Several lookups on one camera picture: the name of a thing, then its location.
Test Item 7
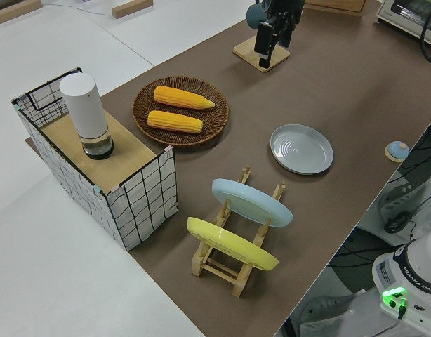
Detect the white toaster oven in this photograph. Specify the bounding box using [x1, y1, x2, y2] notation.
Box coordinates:
[373, 0, 431, 49]

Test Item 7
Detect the yellow corn cob pointed tip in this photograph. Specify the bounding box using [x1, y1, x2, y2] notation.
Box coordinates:
[153, 85, 216, 110]

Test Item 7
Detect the coiled black cable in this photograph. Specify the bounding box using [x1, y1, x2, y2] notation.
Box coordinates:
[383, 210, 418, 234]

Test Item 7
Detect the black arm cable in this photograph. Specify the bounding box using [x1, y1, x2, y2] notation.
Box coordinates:
[419, 0, 431, 68]

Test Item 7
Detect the wooden mug tree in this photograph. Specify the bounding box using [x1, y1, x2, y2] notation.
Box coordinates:
[232, 34, 291, 74]

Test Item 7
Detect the brown wicker basket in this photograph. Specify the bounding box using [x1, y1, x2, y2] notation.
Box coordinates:
[132, 75, 230, 147]

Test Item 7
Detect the gray metal plate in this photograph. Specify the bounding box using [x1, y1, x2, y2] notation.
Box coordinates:
[270, 124, 334, 176]

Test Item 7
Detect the blue service bell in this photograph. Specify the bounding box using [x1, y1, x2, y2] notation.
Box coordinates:
[384, 140, 410, 163]

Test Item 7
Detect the wooden plate rack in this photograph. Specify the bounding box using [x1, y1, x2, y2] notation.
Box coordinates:
[191, 164, 286, 298]

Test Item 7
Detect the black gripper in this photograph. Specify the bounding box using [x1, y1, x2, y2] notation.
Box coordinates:
[256, 0, 305, 70]

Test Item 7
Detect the wooden board lid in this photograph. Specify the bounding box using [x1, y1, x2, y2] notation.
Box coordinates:
[39, 111, 159, 194]

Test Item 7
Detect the light blue plate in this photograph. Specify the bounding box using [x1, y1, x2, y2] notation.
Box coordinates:
[211, 178, 294, 228]

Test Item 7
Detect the large wooden box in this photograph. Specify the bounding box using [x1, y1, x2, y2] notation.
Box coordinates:
[303, 0, 371, 17]

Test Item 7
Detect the brown table mat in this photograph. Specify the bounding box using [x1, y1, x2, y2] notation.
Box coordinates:
[24, 0, 431, 337]

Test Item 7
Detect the wooden block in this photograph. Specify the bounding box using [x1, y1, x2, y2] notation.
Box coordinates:
[111, 0, 154, 19]
[0, 0, 43, 25]

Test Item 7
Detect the yellow corn cob blunt tip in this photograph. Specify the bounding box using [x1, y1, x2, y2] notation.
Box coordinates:
[147, 110, 204, 134]

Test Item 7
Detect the wire basket with grid cloth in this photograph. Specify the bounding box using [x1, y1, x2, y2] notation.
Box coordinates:
[11, 66, 178, 252]

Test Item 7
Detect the dark teal mug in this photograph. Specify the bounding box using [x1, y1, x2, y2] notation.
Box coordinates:
[246, 0, 270, 29]

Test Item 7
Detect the white cylindrical grinder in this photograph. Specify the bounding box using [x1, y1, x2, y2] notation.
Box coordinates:
[58, 73, 115, 161]

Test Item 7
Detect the yellow plate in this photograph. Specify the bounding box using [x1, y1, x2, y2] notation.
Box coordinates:
[186, 216, 280, 271]

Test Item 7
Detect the white power strip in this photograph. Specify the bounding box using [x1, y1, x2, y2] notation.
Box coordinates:
[378, 171, 427, 225]

